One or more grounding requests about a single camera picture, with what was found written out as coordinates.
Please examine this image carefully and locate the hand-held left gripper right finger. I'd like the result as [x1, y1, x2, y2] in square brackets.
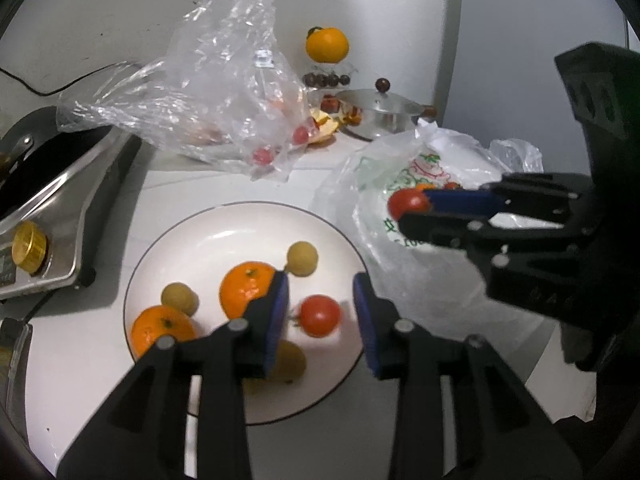
[352, 272, 583, 480]

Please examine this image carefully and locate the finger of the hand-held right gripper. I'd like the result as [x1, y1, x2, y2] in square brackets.
[427, 172, 598, 233]
[398, 211, 581, 268]

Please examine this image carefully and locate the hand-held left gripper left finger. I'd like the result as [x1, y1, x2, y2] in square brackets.
[56, 270, 291, 480]

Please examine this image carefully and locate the longan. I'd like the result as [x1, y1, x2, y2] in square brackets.
[270, 340, 307, 380]
[161, 282, 199, 317]
[286, 241, 319, 277]

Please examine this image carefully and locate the printed white plastic bag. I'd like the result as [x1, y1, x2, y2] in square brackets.
[312, 122, 598, 421]

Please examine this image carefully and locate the white plate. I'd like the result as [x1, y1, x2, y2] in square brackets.
[122, 201, 368, 426]

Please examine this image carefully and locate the small steel pot with lid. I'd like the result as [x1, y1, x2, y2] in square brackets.
[336, 77, 437, 141]

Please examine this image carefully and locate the orange peel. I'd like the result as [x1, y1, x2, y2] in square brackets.
[305, 110, 341, 147]

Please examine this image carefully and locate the large orange with leaf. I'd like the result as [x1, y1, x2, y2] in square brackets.
[306, 26, 350, 64]

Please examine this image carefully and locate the steel stove with gold knobs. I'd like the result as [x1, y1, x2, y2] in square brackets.
[0, 125, 143, 301]

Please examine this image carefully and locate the clear plastic bag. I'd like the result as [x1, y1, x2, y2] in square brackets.
[56, 0, 313, 183]

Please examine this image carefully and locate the black pan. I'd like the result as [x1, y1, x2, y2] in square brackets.
[0, 125, 116, 211]

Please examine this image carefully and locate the grey pan lid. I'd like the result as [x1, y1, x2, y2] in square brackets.
[0, 106, 71, 161]

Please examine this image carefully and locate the brown bead bracelet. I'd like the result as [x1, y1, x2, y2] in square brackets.
[302, 72, 351, 88]

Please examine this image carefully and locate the black power cable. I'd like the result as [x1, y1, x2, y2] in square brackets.
[0, 60, 136, 96]

